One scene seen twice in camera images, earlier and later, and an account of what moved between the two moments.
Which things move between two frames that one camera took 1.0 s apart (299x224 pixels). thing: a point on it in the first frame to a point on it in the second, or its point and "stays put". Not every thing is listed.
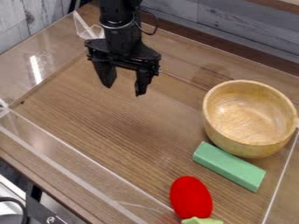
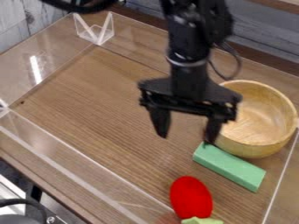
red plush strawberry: [191, 198] stays put
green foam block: [228, 167] stays put
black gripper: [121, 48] to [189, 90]
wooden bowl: [249, 117] stays put
